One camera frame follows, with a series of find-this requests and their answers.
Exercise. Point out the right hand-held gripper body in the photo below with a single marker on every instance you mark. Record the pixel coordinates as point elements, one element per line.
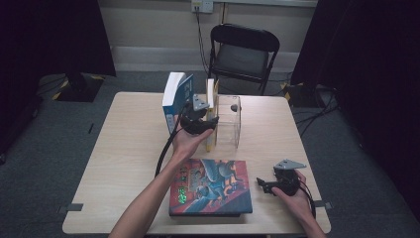
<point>289,181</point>

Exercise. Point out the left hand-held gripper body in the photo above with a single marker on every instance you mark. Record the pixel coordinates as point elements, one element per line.
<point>194,119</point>

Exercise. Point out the clear acrylic book rack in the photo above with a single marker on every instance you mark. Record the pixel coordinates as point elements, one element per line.
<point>229,129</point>

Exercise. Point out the yellow book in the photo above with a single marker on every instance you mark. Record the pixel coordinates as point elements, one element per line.
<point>210,92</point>

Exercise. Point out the thick blue book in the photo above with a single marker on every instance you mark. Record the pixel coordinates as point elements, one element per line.
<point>175,92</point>

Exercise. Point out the red illustrated book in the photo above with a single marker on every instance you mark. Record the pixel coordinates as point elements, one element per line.
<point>211,188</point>

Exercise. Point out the person's right hand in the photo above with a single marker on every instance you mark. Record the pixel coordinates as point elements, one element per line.
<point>298,205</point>

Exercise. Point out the person's left hand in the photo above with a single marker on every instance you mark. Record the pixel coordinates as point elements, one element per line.
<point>186,145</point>

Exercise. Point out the small black round knob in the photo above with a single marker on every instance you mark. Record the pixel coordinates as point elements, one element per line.
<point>235,107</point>

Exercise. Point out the black folding chair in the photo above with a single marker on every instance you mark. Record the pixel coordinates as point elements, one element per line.
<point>242,56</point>

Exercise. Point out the black stand base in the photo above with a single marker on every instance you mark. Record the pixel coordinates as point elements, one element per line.
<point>300,95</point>
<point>79,87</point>

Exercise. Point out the small black marker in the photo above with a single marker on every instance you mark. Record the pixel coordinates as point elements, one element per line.
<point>90,128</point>

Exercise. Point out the black curtain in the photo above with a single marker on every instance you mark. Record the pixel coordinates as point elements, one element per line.
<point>369,66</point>
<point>49,33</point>

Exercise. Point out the grey flat bracket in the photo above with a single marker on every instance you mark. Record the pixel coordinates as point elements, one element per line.
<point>325,205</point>
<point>71,208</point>

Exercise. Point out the white wall socket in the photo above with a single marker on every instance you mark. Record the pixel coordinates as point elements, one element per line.
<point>202,5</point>

